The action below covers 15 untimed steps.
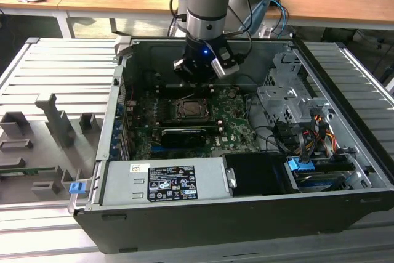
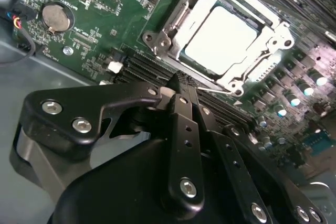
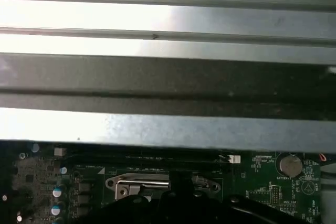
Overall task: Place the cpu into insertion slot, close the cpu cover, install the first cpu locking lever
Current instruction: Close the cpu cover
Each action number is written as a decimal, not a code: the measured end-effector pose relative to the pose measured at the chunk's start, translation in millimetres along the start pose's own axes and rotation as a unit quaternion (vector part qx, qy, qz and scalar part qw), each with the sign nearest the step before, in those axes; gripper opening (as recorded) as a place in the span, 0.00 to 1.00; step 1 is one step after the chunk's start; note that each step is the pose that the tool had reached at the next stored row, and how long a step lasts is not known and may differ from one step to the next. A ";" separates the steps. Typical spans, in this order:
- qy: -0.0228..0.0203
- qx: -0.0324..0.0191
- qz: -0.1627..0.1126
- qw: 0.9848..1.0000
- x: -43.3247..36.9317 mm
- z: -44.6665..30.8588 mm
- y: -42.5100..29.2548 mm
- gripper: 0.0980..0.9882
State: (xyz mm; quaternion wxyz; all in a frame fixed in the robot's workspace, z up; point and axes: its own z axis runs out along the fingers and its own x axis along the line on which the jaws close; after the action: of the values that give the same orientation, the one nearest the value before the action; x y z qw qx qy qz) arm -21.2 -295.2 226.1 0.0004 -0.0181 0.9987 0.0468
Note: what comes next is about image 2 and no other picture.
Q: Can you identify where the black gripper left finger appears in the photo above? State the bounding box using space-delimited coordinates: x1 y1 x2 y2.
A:
12 73 206 215

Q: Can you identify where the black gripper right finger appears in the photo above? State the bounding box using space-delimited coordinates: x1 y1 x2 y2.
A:
183 77 328 224

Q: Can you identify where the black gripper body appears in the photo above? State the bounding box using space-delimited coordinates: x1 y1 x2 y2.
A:
54 138 243 224

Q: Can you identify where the thin metal locking lever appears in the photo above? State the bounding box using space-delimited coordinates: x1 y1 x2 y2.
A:
196 86 236 95

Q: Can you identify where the silver CPU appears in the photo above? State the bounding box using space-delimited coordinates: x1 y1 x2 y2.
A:
182 0 274 78

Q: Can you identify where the metal socket cover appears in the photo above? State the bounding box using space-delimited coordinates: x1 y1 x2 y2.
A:
153 0 296 96

